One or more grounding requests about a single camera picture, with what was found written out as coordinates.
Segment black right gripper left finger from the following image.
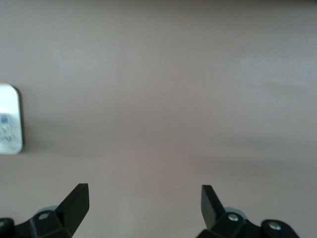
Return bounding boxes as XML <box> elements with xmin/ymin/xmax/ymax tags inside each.
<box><xmin>0</xmin><ymin>183</ymin><xmax>89</xmax><ymax>238</ymax></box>

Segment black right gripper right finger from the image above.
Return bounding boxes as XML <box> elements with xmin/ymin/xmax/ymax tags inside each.
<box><xmin>197</xmin><ymin>184</ymin><xmax>301</xmax><ymax>238</ymax></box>

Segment beige rabbit print tray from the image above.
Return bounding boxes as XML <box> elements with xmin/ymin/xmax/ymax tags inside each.
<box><xmin>0</xmin><ymin>83</ymin><xmax>24</xmax><ymax>156</ymax></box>

